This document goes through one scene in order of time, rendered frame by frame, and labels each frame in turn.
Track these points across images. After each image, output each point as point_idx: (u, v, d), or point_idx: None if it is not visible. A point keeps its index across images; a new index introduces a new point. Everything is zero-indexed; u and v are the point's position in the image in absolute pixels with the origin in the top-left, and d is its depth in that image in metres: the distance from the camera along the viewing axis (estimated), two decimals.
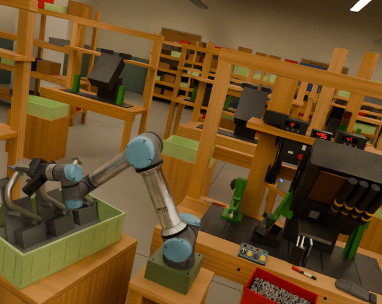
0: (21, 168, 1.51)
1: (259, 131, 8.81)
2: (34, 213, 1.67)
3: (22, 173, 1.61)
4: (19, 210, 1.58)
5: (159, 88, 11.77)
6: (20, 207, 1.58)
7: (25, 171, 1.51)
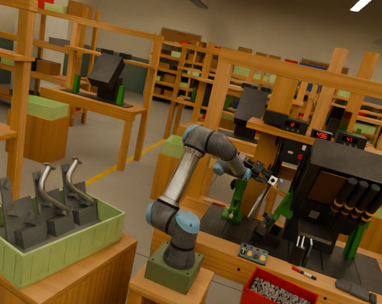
0: (264, 169, 2.09)
1: (259, 131, 8.81)
2: (252, 212, 2.08)
3: (270, 182, 2.04)
4: (256, 200, 2.14)
5: (159, 88, 11.77)
6: (258, 198, 2.13)
7: None
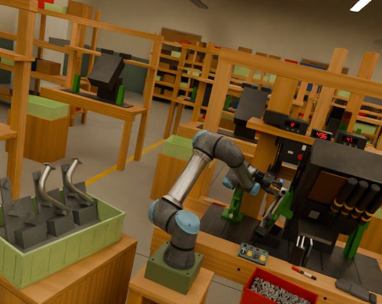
0: (274, 180, 2.08)
1: (259, 131, 8.81)
2: (263, 224, 2.06)
3: (281, 194, 2.03)
4: (266, 212, 2.13)
5: (159, 88, 11.77)
6: (267, 210, 2.12)
7: None
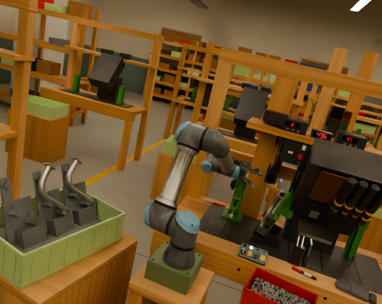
0: (250, 167, 2.10)
1: (259, 131, 8.81)
2: (261, 226, 2.05)
3: (280, 196, 2.02)
4: (265, 214, 2.12)
5: (159, 88, 11.77)
6: (266, 212, 2.11)
7: None
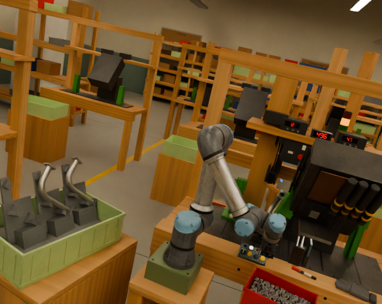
0: None
1: (259, 131, 8.81)
2: None
3: (280, 196, 2.02)
4: None
5: (159, 88, 11.77)
6: (266, 212, 2.11)
7: (276, 245, 1.69)
